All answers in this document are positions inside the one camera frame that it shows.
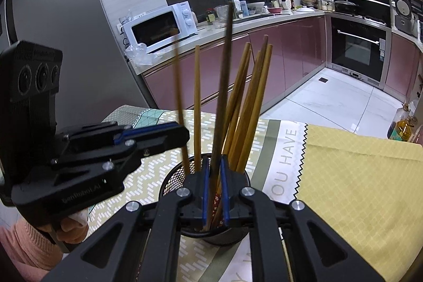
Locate patterned tablecloth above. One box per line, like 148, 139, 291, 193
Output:
74, 104, 423, 282

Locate yellow oil bottle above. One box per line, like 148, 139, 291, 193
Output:
388, 115, 416, 141

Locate grey rice cooker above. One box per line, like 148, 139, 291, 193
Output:
393, 0, 421, 37

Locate light bamboo chopstick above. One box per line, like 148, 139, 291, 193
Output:
170, 26, 191, 176

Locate built-in black oven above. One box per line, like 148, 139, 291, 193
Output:
330, 15, 388, 86

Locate dark brown chopstick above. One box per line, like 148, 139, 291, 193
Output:
203, 2, 235, 231

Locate bunch of bamboo chopsticks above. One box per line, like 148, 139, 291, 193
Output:
193, 34, 274, 231

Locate person's left hand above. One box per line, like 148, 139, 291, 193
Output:
54, 212, 90, 245

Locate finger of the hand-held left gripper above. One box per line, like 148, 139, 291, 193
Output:
54, 121, 182, 152
49, 124, 191, 177

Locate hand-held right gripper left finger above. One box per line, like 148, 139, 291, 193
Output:
42, 156, 210, 282

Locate clear plastic bag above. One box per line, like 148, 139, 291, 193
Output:
125, 42, 155, 67

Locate black wok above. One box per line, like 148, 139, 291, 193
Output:
334, 0, 360, 13

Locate pink kitchen cabinets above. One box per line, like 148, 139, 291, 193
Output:
140, 15, 328, 124

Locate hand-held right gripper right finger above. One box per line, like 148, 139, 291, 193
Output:
221, 154, 387, 282

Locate black mesh utensil holder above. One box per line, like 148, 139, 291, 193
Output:
158, 153, 252, 246

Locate white microwave oven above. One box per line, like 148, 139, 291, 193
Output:
122, 1, 199, 55

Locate grey refrigerator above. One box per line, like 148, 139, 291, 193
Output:
5, 0, 159, 114

